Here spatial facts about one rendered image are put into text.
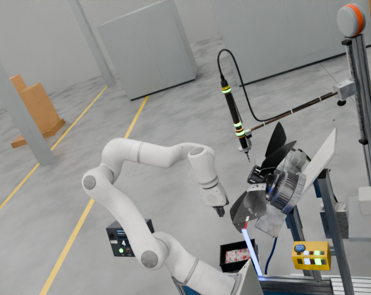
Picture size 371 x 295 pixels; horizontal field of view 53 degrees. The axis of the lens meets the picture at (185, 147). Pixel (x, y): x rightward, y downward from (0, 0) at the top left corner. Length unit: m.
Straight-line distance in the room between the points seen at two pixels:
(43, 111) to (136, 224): 8.33
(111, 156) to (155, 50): 7.62
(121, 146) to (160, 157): 0.17
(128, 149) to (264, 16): 6.01
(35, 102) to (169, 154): 8.32
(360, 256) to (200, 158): 2.13
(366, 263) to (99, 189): 2.31
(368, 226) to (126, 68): 7.81
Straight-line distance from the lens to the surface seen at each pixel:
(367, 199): 2.29
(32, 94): 9.66
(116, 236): 2.25
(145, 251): 1.55
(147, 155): 1.52
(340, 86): 2.16
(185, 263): 1.59
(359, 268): 3.25
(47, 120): 9.79
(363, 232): 2.25
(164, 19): 8.94
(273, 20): 7.36
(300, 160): 2.40
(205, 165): 1.48
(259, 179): 2.19
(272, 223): 2.21
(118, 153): 1.55
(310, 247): 1.90
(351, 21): 2.09
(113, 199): 1.58
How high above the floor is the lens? 2.38
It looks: 24 degrees down
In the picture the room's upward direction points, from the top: 22 degrees counter-clockwise
